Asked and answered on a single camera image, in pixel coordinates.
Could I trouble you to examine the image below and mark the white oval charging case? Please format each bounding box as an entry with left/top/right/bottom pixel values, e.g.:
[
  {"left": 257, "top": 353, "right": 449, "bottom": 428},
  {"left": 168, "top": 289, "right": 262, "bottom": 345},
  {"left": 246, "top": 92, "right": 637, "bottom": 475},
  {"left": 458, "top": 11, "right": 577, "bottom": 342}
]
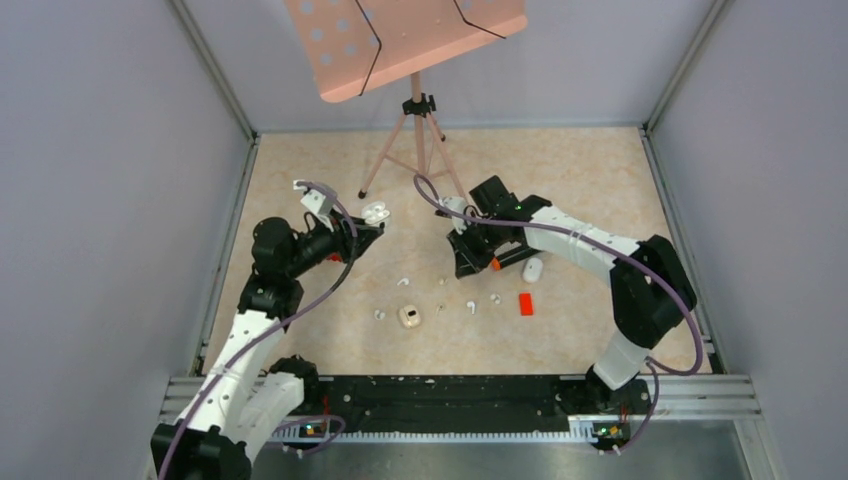
[{"left": 521, "top": 257, "right": 544, "bottom": 284}]

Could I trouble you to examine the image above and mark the pink music stand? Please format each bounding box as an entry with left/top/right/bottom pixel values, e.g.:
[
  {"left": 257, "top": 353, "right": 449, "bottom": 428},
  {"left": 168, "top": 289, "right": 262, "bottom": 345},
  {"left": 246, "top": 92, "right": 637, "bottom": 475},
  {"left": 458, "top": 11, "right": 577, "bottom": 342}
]
[{"left": 284, "top": 0, "right": 528, "bottom": 198}]

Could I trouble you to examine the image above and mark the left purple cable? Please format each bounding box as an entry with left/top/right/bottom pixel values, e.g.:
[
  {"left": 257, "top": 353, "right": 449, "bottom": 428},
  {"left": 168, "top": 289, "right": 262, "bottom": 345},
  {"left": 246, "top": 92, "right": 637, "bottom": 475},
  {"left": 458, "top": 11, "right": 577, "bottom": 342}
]
[{"left": 157, "top": 180, "right": 360, "bottom": 480}]

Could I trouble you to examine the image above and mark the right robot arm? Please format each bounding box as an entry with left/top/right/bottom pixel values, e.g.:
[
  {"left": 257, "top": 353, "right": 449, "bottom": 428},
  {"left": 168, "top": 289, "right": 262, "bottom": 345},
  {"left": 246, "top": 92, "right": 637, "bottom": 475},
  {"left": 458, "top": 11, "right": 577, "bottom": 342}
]
[{"left": 437, "top": 176, "right": 697, "bottom": 412}]

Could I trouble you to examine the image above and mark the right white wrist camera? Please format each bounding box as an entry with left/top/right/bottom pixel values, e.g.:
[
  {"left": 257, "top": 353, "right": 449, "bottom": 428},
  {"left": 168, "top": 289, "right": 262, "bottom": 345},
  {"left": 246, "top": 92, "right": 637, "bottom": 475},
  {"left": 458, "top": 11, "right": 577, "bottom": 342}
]
[{"left": 438, "top": 196, "right": 469, "bottom": 235}]

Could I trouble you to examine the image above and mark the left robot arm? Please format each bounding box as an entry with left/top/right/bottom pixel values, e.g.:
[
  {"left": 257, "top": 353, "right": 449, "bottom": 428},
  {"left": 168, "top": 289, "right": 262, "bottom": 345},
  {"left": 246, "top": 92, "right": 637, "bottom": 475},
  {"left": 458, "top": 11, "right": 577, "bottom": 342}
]
[{"left": 150, "top": 211, "right": 385, "bottom": 479}]

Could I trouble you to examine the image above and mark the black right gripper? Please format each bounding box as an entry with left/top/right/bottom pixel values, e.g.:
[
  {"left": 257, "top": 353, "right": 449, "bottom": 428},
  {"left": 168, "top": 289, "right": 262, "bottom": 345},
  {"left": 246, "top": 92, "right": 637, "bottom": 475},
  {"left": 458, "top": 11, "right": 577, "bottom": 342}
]
[{"left": 447, "top": 216, "right": 504, "bottom": 279}]

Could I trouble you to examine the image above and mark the red rectangular block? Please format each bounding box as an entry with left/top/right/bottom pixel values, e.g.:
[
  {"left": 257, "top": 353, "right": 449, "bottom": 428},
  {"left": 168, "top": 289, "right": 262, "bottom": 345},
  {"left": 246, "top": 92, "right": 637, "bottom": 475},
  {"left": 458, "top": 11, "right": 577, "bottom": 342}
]
[{"left": 518, "top": 292, "right": 535, "bottom": 316}]

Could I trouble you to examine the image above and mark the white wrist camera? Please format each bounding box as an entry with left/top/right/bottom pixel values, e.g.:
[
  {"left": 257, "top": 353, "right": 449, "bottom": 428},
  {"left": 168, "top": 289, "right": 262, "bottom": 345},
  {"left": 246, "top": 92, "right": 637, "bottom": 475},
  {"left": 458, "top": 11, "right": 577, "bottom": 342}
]
[
  {"left": 438, "top": 196, "right": 469, "bottom": 235},
  {"left": 293, "top": 179, "right": 337, "bottom": 230}
]

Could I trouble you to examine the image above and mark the black marker orange cap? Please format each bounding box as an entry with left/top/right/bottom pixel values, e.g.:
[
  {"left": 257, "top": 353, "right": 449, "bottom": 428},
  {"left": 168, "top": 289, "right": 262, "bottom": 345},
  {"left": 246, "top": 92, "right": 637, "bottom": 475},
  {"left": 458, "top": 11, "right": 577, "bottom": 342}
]
[{"left": 490, "top": 242, "right": 538, "bottom": 271}]

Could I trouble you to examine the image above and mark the white charging case gold trim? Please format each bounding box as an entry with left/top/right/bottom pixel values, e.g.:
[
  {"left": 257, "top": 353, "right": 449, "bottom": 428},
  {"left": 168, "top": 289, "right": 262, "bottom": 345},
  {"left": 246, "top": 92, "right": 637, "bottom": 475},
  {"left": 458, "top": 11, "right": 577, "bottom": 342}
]
[{"left": 360, "top": 201, "right": 391, "bottom": 229}]

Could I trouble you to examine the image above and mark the purple cable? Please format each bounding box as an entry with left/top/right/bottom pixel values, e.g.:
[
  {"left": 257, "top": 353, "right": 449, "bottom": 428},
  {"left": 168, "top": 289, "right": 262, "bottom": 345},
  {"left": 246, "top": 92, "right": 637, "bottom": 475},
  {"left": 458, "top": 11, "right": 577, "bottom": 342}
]
[
  {"left": 413, "top": 174, "right": 705, "bottom": 454},
  {"left": 157, "top": 180, "right": 360, "bottom": 480}
]

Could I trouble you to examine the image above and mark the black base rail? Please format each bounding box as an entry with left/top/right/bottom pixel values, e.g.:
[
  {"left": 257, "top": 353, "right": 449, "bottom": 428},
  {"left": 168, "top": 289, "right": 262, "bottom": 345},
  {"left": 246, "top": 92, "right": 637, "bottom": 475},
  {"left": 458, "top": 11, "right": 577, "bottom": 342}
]
[{"left": 264, "top": 357, "right": 657, "bottom": 446}]

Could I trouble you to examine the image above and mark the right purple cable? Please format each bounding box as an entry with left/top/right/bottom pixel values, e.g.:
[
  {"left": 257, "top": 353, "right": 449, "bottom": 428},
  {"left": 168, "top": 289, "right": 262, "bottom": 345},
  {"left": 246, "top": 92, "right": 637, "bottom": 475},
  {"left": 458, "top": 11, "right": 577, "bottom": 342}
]
[{"left": 413, "top": 174, "right": 705, "bottom": 454}]

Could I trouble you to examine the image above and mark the beige charging case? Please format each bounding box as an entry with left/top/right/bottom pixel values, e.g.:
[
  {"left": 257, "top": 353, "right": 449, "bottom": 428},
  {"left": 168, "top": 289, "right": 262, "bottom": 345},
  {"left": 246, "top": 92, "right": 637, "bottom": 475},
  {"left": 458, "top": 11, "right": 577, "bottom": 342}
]
[{"left": 398, "top": 305, "right": 422, "bottom": 329}]

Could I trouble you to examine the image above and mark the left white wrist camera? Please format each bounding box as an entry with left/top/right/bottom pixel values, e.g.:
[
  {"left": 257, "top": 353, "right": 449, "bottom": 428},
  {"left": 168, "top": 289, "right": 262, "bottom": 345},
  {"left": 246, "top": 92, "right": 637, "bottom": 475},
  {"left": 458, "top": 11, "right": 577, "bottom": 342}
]
[{"left": 293, "top": 179, "right": 337, "bottom": 230}]

